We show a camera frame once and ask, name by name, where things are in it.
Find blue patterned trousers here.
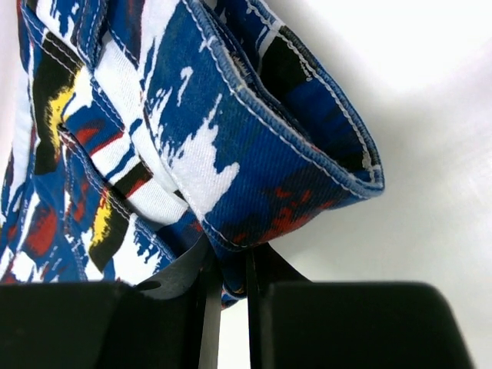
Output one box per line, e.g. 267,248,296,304
1,1,384,307

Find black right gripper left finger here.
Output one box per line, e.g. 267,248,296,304
136,238,222,368

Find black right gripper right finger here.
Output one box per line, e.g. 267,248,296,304
245,245,308,368

